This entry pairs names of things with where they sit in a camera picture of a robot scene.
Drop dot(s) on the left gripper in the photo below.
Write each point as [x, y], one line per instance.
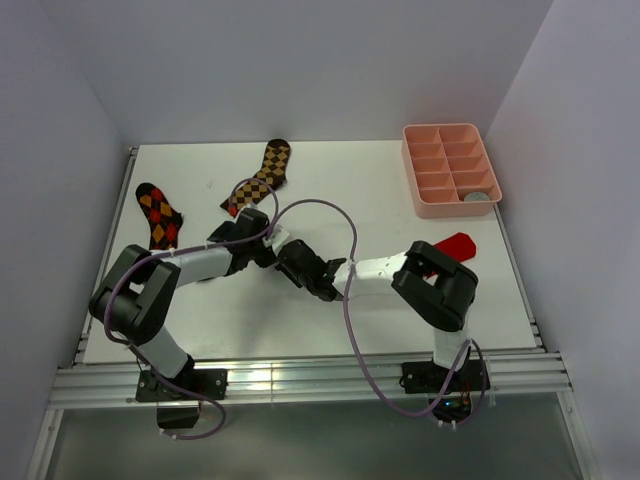
[267, 259]

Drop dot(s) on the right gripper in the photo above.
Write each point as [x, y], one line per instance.
[280, 267]

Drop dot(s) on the grey ankle sock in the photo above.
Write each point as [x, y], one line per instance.
[476, 196]

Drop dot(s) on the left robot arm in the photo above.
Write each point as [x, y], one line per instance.
[134, 297]

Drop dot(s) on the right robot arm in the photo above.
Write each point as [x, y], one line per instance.
[439, 289]

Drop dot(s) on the dark navy ankle sock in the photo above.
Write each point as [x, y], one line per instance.
[223, 233]

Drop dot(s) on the brown tan argyle sock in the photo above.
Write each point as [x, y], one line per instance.
[270, 177]

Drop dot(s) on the red orange argyle sock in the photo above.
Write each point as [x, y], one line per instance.
[164, 221]

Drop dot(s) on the red santa sock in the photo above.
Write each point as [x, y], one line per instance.
[458, 248]

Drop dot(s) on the pink compartment tray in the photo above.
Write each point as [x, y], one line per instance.
[443, 163]

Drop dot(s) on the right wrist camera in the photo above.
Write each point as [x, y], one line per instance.
[277, 239]

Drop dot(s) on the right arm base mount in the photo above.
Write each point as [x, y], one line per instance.
[465, 391]

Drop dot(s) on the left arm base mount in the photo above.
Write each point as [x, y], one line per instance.
[179, 402]

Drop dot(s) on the aluminium frame rail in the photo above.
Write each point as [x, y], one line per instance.
[295, 380]

